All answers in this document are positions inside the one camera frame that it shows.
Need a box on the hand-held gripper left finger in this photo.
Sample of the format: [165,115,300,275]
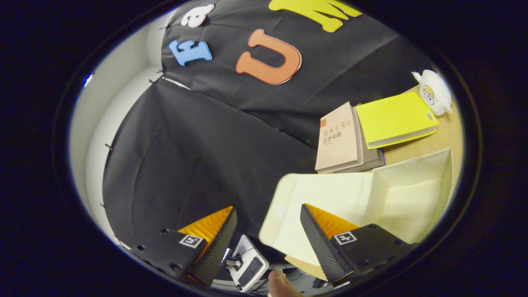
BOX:
[129,205,239,286]

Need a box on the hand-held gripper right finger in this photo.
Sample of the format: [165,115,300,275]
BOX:
[299,203,415,288]

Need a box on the cream fabric storage box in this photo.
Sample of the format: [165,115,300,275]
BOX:
[259,147,454,266]

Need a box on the white device with black grille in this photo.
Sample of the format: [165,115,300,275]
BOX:
[225,234,269,292]

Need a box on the grey book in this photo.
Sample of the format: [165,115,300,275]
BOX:
[326,103,386,174]

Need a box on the yellow book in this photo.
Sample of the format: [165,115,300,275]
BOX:
[355,92,439,150]

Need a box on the white plush toy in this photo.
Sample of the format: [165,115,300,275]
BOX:
[411,69,453,116]

